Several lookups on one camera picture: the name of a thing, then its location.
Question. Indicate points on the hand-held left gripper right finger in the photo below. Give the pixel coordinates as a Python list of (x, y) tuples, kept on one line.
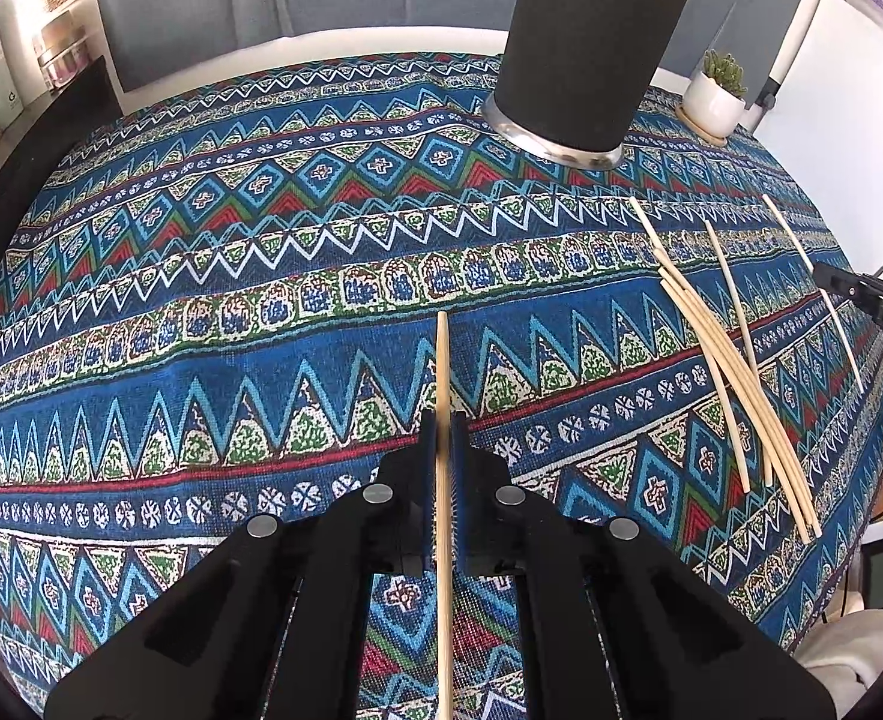
[(462, 495)]

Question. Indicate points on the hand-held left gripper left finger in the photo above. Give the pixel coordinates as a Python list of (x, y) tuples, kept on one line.
[(429, 495)]

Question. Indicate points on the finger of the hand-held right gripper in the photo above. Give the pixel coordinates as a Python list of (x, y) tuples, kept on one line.
[(843, 283)]

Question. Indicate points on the bundle of wooden sticks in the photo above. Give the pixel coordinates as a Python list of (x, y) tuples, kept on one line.
[(756, 420)]

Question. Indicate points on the black cylindrical utensil holder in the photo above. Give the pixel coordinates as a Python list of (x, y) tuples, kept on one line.
[(587, 52)]

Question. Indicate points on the white board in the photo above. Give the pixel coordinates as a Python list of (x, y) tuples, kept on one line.
[(846, 90)]

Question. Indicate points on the black clip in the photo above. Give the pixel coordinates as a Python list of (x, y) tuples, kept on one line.
[(767, 92)]

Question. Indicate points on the round wooden coaster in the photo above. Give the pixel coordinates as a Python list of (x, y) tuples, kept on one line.
[(700, 131)]

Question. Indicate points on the cactus in white pot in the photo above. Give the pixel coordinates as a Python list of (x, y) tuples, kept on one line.
[(715, 97)]

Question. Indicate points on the blue patterned tablecloth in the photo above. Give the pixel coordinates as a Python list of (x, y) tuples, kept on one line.
[(261, 277)]

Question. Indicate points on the person's white clothing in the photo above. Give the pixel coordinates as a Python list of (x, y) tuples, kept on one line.
[(846, 652)]

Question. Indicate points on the pink metal tin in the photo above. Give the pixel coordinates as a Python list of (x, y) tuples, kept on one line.
[(60, 52)]

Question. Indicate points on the white carton box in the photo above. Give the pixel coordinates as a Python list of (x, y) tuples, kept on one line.
[(0, 75)]

